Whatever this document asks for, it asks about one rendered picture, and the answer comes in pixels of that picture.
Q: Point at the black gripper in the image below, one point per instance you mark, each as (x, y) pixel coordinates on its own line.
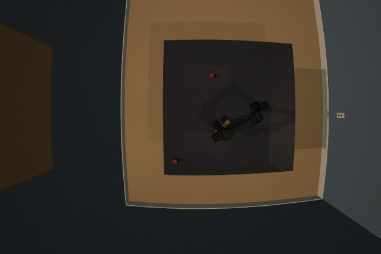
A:
(217, 125)

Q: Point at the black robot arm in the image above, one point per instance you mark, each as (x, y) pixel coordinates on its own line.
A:
(227, 133)

